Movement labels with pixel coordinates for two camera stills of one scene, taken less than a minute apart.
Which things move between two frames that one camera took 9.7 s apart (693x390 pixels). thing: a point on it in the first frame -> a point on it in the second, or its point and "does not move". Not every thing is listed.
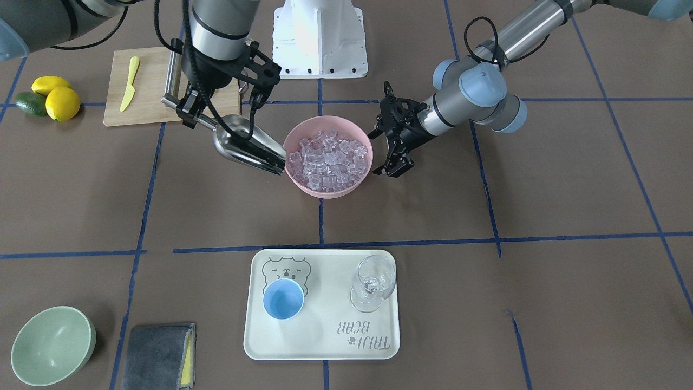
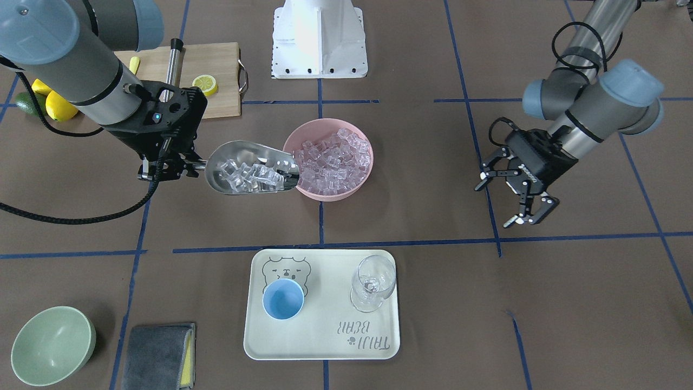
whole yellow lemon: (63, 103) does not move
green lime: (33, 103) does not move
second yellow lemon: (44, 84) does not move
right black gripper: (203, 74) -> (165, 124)
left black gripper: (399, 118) -> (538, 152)
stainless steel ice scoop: (263, 150) -> (243, 168)
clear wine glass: (373, 281) does not move
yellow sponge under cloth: (188, 376) does not move
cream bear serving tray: (328, 327) does not move
